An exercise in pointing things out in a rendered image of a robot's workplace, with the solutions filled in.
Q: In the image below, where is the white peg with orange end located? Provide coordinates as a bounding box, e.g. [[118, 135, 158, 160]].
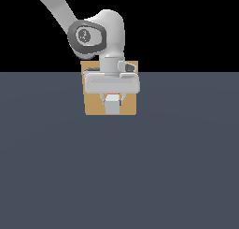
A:
[[105, 93, 121, 115]]

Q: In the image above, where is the tan wooden box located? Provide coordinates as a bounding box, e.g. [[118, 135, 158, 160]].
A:
[[80, 60, 139, 117]]

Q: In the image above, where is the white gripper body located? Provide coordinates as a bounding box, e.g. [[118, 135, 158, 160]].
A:
[[83, 60, 141, 95]]

